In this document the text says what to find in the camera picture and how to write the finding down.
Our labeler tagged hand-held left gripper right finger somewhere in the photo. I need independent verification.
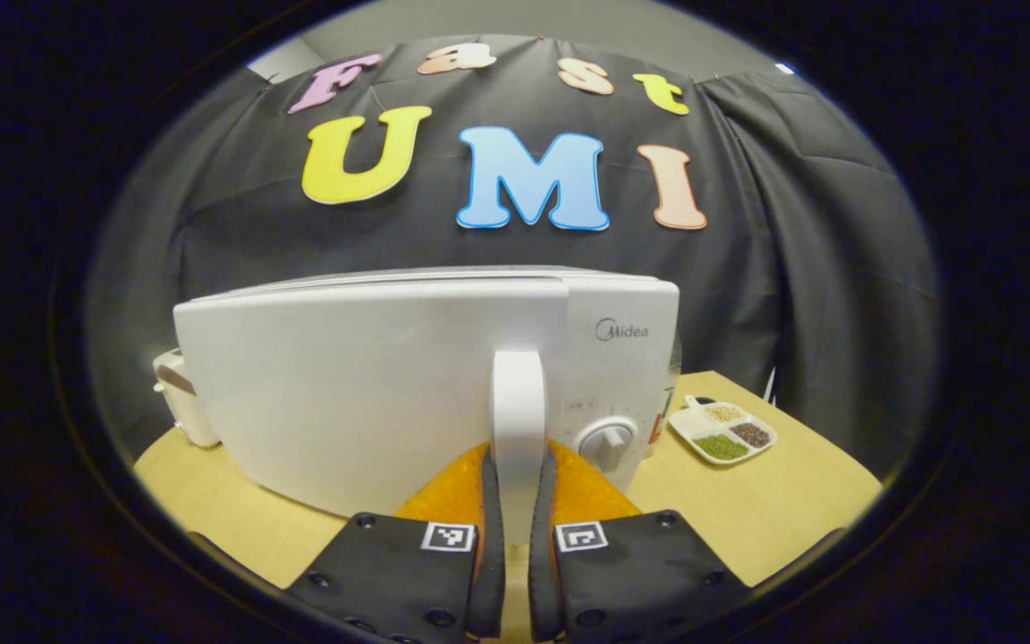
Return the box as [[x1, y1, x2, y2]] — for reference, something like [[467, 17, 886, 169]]
[[528, 438, 753, 644]]

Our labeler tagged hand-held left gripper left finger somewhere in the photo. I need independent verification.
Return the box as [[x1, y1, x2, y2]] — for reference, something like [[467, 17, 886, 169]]
[[287, 443, 509, 644]]

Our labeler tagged white microwave oven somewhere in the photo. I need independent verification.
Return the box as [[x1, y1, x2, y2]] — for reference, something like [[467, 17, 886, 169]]
[[173, 266, 681, 547]]

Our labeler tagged white divided plate with beans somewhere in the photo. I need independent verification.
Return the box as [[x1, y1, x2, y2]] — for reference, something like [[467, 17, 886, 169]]
[[667, 394, 778, 466]]

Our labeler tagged white toaster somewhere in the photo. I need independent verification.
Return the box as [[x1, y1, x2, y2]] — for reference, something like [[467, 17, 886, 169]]
[[152, 347, 221, 448]]

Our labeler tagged black backdrop cloth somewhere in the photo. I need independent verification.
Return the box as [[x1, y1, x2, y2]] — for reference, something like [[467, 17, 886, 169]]
[[86, 36, 941, 475]]

